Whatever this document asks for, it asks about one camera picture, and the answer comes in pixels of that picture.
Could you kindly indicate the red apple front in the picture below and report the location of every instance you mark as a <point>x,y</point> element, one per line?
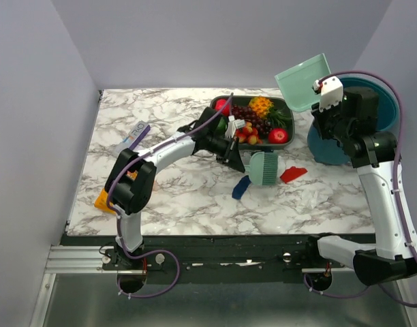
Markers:
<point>278,136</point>

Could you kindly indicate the red paper scrap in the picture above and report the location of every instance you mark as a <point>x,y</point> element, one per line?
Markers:
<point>292,174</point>

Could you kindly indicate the grey fruit tray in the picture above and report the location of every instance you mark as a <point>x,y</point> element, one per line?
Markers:
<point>279,116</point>

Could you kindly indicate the mint green dustpan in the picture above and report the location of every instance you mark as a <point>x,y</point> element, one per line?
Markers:
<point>296,83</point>

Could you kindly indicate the aluminium rail frame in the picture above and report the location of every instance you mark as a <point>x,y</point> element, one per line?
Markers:
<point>87,260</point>

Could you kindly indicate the red apple back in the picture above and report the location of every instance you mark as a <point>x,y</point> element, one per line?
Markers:
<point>223,106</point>

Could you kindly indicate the teal plastic waste bin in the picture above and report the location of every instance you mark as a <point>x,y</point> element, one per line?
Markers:
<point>368,112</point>

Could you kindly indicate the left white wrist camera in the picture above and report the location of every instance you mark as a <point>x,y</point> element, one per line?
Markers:
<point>233,126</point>

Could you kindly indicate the red apple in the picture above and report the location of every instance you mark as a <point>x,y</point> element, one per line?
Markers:
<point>223,106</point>
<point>278,136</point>

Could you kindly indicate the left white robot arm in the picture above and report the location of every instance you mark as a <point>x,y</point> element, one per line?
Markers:
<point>187,141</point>

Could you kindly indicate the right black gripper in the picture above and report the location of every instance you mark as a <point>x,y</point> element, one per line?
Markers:
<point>319,118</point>

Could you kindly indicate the purple grape bunch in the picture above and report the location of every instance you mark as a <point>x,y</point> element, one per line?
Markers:
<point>263,126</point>

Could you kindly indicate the mint green hand brush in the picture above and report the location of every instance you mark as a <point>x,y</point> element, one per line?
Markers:
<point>262,168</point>

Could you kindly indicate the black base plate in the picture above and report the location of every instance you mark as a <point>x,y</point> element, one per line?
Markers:
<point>211,259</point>

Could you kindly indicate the blue paper scrap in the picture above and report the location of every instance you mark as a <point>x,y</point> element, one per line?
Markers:
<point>240,188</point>

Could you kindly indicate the orange snack bag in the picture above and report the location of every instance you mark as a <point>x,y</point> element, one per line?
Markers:
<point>104,201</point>

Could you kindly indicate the orange pineapple toy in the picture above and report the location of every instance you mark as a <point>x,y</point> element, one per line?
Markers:
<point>261,106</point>

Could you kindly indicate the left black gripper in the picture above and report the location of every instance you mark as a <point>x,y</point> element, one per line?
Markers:
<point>234,159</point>

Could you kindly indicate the green lime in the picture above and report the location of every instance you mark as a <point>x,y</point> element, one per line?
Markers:
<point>222,125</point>

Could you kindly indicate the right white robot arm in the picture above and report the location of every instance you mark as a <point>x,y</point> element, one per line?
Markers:
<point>394,255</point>

